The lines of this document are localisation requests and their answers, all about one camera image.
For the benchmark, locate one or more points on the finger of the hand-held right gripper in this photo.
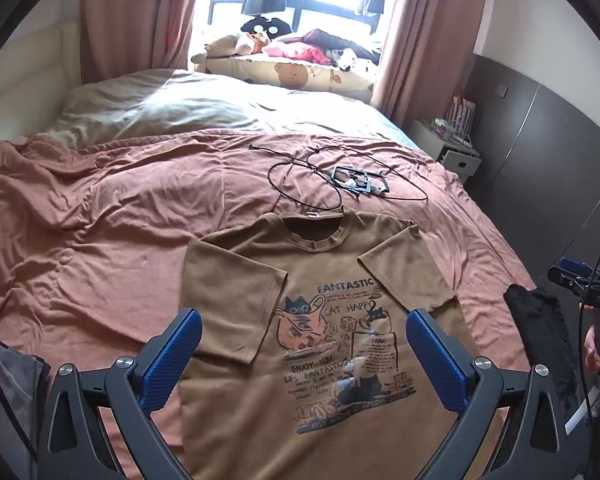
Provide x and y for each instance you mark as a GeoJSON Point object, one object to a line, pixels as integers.
{"type": "Point", "coordinates": [562, 277]}
{"type": "Point", "coordinates": [572, 264]}

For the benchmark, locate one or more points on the grey beige duvet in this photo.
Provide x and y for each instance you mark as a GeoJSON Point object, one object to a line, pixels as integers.
{"type": "Point", "coordinates": [205, 105]}

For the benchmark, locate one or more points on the black round plush toy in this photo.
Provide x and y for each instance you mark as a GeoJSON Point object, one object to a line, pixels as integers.
{"type": "Point", "coordinates": [265, 25]}

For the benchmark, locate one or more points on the white and black plush dog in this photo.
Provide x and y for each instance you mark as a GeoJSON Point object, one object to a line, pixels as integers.
{"type": "Point", "coordinates": [347, 60]}

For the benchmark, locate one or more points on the pink striped gift bag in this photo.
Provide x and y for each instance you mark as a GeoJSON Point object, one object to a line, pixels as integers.
{"type": "Point", "coordinates": [462, 115]}

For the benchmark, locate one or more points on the white nightstand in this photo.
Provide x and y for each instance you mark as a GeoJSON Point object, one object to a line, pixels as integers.
{"type": "Point", "coordinates": [455, 160]}

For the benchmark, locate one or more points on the pink curtain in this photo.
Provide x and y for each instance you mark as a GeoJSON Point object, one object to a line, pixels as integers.
{"type": "Point", "coordinates": [420, 35]}
{"type": "Point", "coordinates": [130, 15]}

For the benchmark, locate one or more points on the pink and red cloth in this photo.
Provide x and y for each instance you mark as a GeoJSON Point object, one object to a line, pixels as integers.
{"type": "Point", "coordinates": [295, 50]}

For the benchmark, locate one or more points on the bear print cushion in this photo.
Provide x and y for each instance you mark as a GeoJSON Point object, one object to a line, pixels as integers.
{"type": "Point", "coordinates": [290, 72]}

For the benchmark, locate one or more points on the folded grey clothes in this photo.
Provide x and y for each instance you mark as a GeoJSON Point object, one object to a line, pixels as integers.
{"type": "Point", "coordinates": [10, 375]}

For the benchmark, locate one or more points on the person's right hand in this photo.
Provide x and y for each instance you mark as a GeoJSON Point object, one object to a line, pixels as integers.
{"type": "Point", "coordinates": [594, 350]}

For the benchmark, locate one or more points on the brown printed T-shirt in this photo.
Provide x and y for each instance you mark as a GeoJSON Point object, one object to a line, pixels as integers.
{"type": "Point", "coordinates": [240, 280]}

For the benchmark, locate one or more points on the reddish brown bed blanket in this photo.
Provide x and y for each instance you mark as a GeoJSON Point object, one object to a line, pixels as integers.
{"type": "Point", "coordinates": [105, 235]}

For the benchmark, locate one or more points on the folded black clothes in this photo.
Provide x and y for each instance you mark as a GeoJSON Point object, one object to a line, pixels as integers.
{"type": "Point", "coordinates": [535, 325]}

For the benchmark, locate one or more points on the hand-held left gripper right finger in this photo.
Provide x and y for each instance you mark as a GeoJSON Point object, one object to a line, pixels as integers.
{"type": "Point", "coordinates": [435, 355]}

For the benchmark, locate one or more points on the grey wardrobe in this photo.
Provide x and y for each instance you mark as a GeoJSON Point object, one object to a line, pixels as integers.
{"type": "Point", "coordinates": [530, 160]}

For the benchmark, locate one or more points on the black rectangular frame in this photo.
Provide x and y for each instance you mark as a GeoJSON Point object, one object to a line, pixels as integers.
{"type": "Point", "coordinates": [336, 172]}

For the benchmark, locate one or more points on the beige plush toy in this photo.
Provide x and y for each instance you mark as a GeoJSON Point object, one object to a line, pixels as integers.
{"type": "Point", "coordinates": [225, 45]}

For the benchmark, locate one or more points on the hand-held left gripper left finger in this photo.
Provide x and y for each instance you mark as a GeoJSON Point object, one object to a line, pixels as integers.
{"type": "Point", "coordinates": [172, 355]}

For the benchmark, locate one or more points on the cream padded headboard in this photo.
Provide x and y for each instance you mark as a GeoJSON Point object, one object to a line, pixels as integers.
{"type": "Point", "coordinates": [40, 55]}

